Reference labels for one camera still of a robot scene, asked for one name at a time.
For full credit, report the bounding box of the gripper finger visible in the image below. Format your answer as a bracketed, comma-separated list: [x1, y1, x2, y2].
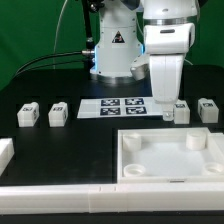
[162, 104, 174, 121]

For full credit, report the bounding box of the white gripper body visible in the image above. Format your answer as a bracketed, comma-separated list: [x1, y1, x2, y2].
[149, 54, 184, 104]

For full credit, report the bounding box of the white square tabletop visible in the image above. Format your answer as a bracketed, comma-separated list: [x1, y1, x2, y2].
[117, 128, 224, 183]

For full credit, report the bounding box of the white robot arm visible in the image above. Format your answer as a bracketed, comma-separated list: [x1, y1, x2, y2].
[90, 0, 200, 121]

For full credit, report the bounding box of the white sheet with markers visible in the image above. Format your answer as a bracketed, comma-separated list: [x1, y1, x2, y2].
[77, 97, 162, 119]

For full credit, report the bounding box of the black pole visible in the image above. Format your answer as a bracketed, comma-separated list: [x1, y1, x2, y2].
[81, 0, 94, 49]

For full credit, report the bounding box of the white left obstacle block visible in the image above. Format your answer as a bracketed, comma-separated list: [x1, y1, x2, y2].
[0, 138, 14, 176]

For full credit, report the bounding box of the black cable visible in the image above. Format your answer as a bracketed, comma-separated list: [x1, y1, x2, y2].
[13, 50, 96, 78]

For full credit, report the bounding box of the white front obstacle rail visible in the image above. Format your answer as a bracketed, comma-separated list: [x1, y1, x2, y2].
[0, 182, 224, 215]

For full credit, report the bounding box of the grey thin cable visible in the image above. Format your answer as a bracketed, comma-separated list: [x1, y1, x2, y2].
[53, 0, 70, 70]

